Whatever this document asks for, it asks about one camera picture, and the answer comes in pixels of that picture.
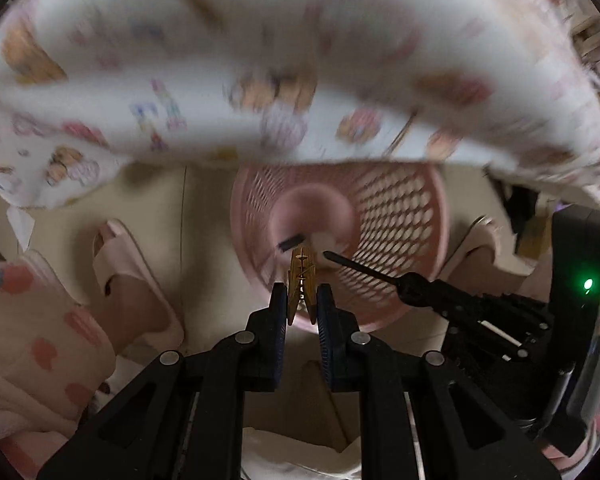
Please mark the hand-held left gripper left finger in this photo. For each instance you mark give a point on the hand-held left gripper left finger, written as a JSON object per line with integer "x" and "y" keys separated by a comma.
{"x": 279, "y": 312}

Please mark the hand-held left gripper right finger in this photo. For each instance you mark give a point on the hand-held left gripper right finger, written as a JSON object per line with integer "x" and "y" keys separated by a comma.
{"x": 325, "y": 322}

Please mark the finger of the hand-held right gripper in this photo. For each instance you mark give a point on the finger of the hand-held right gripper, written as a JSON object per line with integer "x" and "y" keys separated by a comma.
{"x": 430, "y": 292}

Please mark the wooden clothespin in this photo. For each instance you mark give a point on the wooden clothespin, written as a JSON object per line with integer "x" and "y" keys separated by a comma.
{"x": 300, "y": 280}

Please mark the pink plastic basket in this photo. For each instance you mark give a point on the pink plastic basket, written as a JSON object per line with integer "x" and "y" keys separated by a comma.
{"x": 390, "y": 220}

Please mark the pink slipper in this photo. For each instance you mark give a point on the pink slipper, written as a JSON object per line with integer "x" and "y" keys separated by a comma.
{"x": 130, "y": 270}
{"x": 480, "y": 260}

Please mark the small black item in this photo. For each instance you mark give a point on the small black item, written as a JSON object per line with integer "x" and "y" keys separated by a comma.
{"x": 291, "y": 241}

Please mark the white cloth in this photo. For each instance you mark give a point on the white cloth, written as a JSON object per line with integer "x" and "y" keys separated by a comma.
{"x": 300, "y": 455}

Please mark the white cartoon printed blanket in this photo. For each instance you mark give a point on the white cartoon printed blanket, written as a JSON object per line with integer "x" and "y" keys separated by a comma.
{"x": 230, "y": 35}

